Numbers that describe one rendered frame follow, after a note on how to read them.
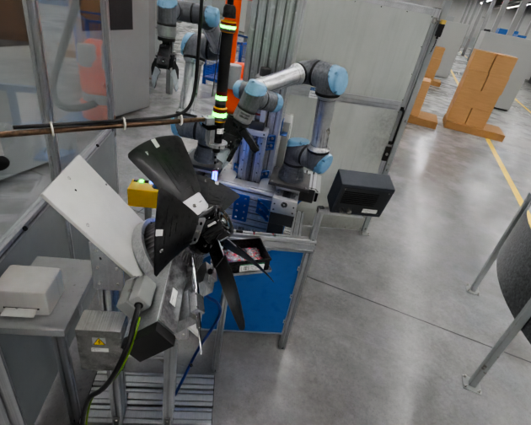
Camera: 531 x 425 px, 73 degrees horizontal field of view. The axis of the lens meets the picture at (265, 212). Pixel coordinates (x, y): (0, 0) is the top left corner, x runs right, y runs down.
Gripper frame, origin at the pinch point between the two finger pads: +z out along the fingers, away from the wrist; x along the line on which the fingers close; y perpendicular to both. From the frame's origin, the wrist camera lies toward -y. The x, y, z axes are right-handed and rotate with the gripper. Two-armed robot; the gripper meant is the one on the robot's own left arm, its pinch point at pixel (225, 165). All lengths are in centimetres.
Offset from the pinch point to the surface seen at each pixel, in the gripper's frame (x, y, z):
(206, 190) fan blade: 7.5, 3.6, 10.0
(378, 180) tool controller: -13, -69, -19
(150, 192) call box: -8.7, 23.6, 29.7
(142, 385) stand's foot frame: 19, -8, 124
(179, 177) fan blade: 25.4, 15.7, -0.2
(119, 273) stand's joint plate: 41, 22, 34
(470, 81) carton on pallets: -623, -470, -135
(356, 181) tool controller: -10, -58, -14
